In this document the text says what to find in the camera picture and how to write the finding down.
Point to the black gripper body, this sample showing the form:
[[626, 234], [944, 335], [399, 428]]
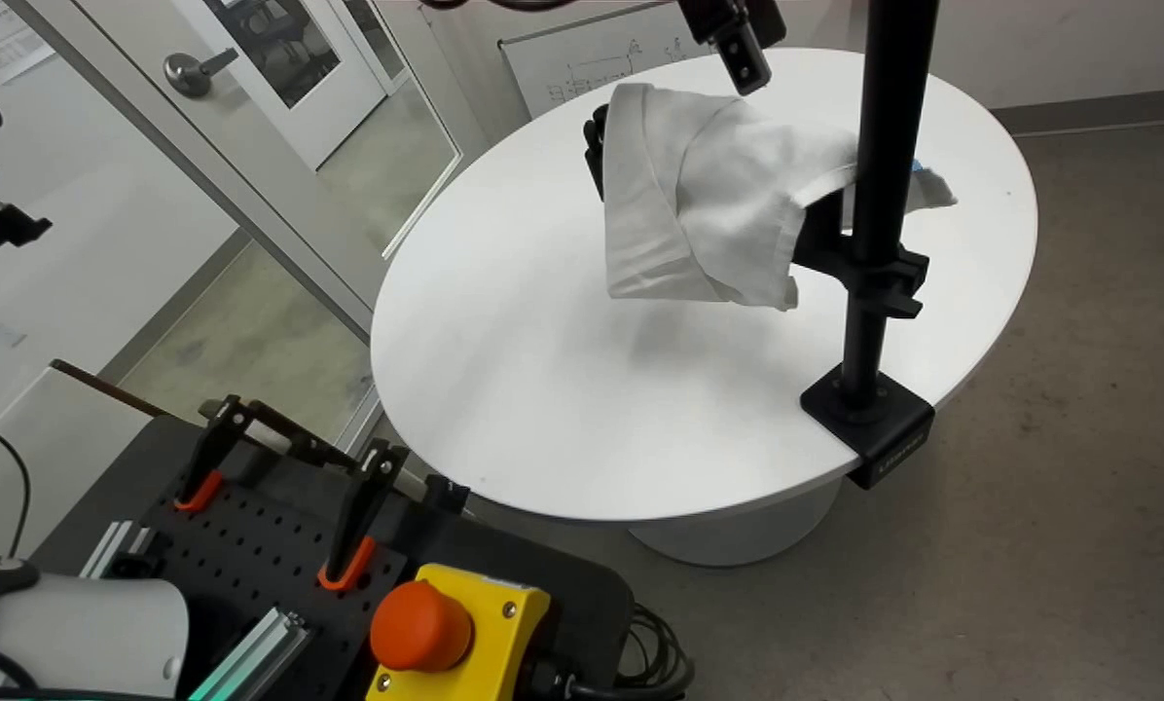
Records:
[[739, 33]]

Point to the white towel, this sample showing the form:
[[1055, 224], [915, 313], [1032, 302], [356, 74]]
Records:
[[705, 195]]

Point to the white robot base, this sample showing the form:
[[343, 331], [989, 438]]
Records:
[[90, 635]]

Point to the black clamp stand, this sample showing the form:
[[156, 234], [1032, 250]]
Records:
[[857, 243]]

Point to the white round table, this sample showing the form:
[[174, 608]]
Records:
[[508, 367]]

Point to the orange black bar clamp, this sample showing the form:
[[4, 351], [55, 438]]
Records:
[[226, 428]]

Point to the yellow emergency stop box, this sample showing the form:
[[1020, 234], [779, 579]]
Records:
[[452, 635]]

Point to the black perforated breadboard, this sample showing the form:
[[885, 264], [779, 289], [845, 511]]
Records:
[[268, 537]]

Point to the aluminium extrusion bars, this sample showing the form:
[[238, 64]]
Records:
[[212, 670]]

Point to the white door with handle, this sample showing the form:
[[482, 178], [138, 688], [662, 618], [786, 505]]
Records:
[[251, 103]]

